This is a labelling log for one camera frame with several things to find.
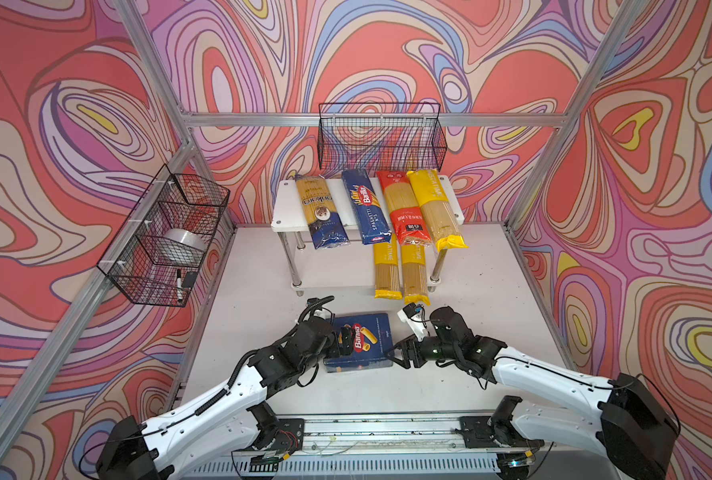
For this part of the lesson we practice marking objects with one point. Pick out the blue Barilla rigatoni box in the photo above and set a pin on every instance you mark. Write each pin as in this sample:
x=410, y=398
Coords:
x=372, y=340

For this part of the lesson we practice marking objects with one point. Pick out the black wire basket left wall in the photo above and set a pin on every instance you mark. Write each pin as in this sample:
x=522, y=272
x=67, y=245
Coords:
x=140, y=262

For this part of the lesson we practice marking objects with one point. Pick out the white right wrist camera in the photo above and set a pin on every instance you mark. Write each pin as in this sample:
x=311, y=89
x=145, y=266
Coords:
x=413, y=315

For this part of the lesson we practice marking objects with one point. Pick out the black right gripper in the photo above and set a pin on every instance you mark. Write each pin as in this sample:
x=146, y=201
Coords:
x=407, y=347

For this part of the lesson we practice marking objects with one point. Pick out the black wire basket back wall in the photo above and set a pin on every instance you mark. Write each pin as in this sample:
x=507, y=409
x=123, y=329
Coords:
x=380, y=136

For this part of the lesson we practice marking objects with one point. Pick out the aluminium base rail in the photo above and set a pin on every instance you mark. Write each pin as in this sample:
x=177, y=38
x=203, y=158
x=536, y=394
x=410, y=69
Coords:
x=396, y=446

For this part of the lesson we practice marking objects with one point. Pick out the black wire basket wall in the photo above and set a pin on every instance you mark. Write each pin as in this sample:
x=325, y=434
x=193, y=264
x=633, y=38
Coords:
x=140, y=262
x=380, y=136

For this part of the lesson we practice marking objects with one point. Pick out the yellow Pastatime spaghetti bag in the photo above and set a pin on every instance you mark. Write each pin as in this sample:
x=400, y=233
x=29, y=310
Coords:
x=436, y=210
x=414, y=274
x=386, y=268

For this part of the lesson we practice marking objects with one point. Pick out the silver tape roll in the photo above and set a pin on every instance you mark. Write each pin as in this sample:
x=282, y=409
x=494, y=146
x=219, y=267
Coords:
x=186, y=238

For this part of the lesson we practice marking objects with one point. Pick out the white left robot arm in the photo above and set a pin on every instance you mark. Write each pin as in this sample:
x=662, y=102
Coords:
x=235, y=415

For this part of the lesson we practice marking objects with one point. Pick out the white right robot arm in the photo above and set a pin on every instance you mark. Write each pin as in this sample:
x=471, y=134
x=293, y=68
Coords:
x=620, y=419

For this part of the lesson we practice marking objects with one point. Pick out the blue Ankara spaghetti bag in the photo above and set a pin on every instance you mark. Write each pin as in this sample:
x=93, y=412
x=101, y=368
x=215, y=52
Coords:
x=322, y=217

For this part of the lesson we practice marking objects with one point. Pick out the black marker pen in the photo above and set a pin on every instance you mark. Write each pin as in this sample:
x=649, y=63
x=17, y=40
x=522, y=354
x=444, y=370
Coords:
x=179, y=289

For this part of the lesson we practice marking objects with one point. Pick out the white two-tier shelf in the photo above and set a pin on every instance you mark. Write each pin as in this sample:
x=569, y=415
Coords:
x=349, y=266

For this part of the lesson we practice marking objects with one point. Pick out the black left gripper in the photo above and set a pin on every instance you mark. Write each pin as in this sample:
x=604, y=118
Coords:
x=347, y=343

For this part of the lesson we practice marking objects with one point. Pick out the dark blue Barilla spaghetti box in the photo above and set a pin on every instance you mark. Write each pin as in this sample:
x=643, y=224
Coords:
x=372, y=223

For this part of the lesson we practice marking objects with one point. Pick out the red spaghetti bag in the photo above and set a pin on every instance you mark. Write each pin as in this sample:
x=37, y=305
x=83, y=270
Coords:
x=405, y=213

